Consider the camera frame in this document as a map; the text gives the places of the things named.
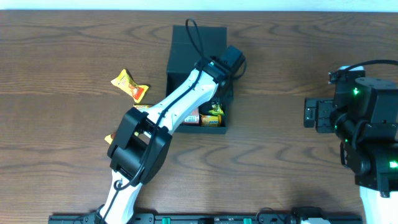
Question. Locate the yellow crumpled snack packet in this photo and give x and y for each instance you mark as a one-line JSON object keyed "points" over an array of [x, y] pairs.
{"points": [[109, 138]]}

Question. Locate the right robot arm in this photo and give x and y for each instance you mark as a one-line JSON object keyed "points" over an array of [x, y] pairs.
{"points": [[363, 115]]}

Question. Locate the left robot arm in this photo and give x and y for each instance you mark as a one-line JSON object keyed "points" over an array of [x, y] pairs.
{"points": [[143, 138]]}

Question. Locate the small yellow biscuit packet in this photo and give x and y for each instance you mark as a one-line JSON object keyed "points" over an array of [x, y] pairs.
{"points": [[211, 120]]}

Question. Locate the yellow Apollo wafer packet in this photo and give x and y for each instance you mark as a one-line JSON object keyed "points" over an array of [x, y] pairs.
{"points": [[142, 107]]}

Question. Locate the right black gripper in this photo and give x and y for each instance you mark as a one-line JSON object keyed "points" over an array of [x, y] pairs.
{"points": [[318, 114]]}

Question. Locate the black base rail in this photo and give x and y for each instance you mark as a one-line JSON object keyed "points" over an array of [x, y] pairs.
{"points": [[297, 215]]}

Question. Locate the green yellow snack packet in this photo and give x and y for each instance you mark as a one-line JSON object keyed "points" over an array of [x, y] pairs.
{"points": [[216, 109]]}

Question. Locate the yellow peanut butter sandwich packet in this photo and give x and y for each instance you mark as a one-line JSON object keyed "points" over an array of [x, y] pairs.
{"points": [[126, 83]]}

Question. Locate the dark green open box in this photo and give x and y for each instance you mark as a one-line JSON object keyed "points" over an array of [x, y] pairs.
{"points": [[181, 62]]}

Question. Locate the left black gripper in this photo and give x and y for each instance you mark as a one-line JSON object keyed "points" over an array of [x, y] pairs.
{"points": [[226, 86]]}

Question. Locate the red Pringles can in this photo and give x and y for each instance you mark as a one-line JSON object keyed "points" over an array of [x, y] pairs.
{"points": [[193, 119]]}

